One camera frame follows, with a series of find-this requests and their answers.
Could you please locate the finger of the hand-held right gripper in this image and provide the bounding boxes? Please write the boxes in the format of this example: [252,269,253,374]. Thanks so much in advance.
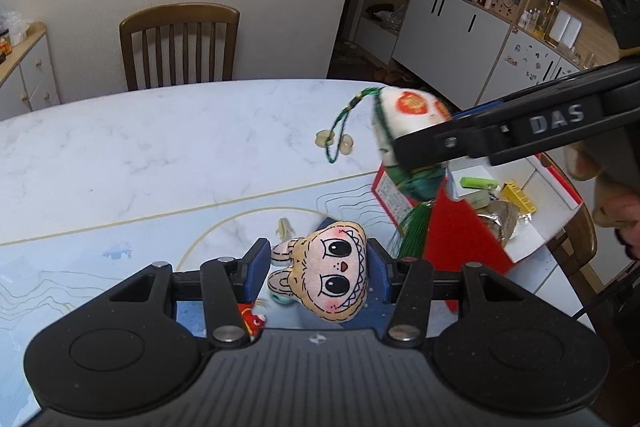
[391,73,640,171]
[451,58,640,121]

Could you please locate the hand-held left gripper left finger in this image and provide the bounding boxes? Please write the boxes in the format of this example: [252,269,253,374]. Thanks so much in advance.
[107,237,271,348]

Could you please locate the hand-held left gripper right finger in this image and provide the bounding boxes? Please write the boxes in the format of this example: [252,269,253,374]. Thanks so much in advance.
[368,239,526,342]

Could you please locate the plush doll head big eyes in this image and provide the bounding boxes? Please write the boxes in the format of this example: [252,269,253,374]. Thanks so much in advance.
[267,221,372,324]

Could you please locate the white sachet with green tassel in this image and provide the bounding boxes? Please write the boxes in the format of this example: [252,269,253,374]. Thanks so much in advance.
[315,86,453,260]

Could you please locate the green plastic tube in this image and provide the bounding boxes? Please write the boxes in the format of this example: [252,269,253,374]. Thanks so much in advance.
[460,176,502,190]

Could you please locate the yellow cardboard box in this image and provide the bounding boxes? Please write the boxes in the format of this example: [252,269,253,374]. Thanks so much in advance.
[500,180,537,214]

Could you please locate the red cardboard box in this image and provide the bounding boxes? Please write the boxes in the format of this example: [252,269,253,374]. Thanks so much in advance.
[372,151,584,314]

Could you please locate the silver foil snack bag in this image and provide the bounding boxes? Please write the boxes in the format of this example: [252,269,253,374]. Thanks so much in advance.
[479,201,537,249]

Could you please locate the person's right hand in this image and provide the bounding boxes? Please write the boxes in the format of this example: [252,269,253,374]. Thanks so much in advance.
[570,134,640,230]

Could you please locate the red orange fish charm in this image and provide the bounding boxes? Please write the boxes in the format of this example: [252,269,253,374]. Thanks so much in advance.
[236,303,269,341]

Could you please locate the white storage canisters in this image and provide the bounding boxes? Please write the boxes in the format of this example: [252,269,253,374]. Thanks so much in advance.
[547,11,584,48]

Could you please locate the glass bottle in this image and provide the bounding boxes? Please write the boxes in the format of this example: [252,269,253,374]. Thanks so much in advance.
[533,1,557,36]

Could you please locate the brown wooden chair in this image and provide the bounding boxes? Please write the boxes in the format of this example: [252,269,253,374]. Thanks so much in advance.
[537,152,599,305]

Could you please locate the dark wooden slatted chair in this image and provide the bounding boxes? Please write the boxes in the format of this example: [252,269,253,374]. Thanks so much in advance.
[119,3,240,92]

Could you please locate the white wooden sideboard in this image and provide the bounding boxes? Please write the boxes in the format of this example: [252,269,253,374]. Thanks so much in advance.
[0,21,62,122]

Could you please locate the clutter of jars and packets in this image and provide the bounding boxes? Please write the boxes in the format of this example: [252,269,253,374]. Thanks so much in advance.
[0,9,32,64]

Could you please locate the white wooden wall cabinet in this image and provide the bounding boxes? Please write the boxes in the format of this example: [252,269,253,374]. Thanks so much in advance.
[390,0,640,108]

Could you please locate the black cable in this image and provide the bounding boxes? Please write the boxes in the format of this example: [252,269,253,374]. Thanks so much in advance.
[574,267,640,323]

